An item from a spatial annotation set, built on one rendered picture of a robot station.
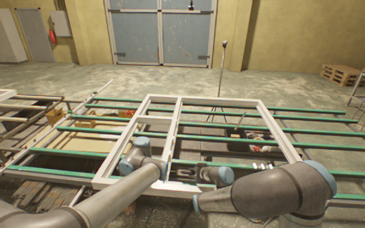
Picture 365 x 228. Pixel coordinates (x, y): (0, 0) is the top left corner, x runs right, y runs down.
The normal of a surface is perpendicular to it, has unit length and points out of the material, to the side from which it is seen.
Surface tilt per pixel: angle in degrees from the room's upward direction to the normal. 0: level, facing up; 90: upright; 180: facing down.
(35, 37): 90
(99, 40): 90
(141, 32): 90
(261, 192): 51
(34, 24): 90
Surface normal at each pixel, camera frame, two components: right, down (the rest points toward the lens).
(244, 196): -0.79, -0.18
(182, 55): -0.09, 0.48
